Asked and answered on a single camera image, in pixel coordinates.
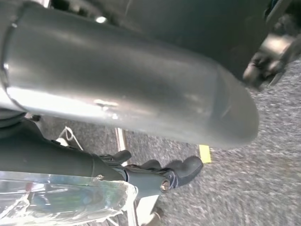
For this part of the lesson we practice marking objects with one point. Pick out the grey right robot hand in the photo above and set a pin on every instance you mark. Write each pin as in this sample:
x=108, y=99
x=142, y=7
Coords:
x=129, y=84

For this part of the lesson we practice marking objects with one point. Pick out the dark robot body shell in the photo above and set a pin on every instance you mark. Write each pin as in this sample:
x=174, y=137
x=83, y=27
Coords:
x=188, y=25

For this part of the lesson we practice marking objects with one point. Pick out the yellow tape corner strip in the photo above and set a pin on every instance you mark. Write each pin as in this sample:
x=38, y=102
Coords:
x=204, y=153

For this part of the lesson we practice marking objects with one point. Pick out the clear plastic cover film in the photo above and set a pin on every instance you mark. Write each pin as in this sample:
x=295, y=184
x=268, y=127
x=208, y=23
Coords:
x=59, y=199

